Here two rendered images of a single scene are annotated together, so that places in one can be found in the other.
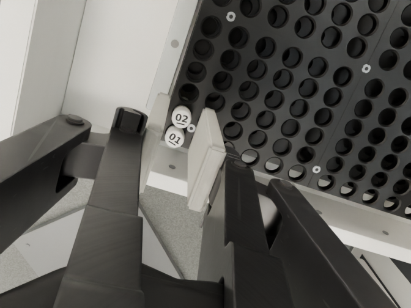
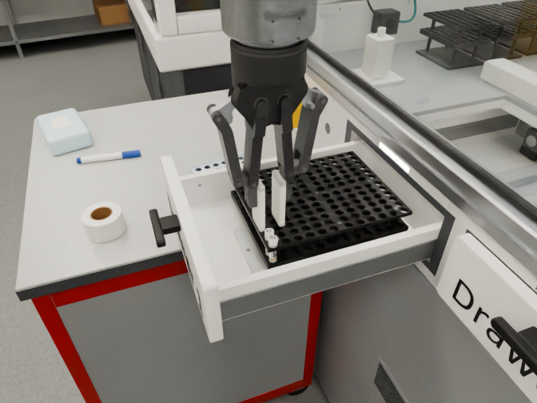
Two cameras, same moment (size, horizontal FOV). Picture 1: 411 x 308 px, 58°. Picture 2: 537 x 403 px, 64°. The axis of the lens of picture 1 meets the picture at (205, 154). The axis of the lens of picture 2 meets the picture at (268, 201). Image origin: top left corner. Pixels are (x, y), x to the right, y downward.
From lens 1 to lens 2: 0.50 m
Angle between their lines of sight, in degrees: 67
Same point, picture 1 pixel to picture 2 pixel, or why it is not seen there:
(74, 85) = not seen: hidden behind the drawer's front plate
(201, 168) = (274, 175)
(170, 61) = (252, 256)
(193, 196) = (279, 181)
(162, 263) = not seen: outside the picture
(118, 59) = (228, 275)
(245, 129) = (297, 228)
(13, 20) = (188, 226)
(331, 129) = (327, 210)
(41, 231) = not seen: outside the picture
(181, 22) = (244, 243)
